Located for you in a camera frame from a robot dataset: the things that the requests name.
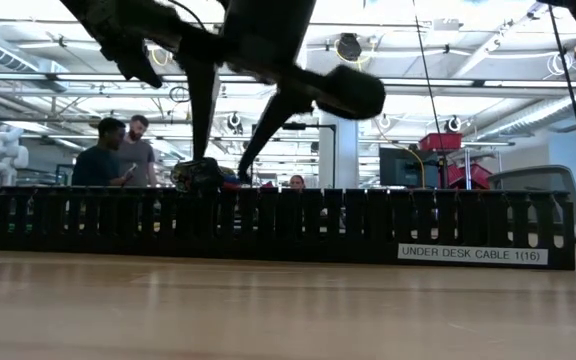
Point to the white robot figure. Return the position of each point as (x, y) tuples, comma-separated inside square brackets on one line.
[(3, 155)]

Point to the dark hanging ceiling reel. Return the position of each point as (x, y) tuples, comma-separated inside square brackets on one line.
[(349, 47)]

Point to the black desktop monitor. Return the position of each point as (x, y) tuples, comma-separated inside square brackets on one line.
[(403, 167)]

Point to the person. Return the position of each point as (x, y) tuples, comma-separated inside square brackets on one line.
[(297, 182), (140, 160), (95, 167)]

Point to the long ceiling light strip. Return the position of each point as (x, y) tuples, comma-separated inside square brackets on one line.
[(518, 83)]

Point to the hanging white ceiling reel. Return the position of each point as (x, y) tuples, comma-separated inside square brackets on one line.
[(384, 121), (234, 121), (454, 123)]

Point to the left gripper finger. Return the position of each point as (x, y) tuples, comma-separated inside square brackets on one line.
[(135, 62), (203, 100)]

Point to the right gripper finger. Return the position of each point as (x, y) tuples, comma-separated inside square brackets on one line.
[(273, 130), (353, 92)]

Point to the white building column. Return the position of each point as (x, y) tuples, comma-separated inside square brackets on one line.
[(340, 160)]

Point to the grey mesh office chair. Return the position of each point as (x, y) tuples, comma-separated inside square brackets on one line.
[(533, 177)]

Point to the red storage bin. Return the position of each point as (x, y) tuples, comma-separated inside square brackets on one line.
[(440, 141)]

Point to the red storage bin rack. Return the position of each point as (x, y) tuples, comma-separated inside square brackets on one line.
[(475, 175)]

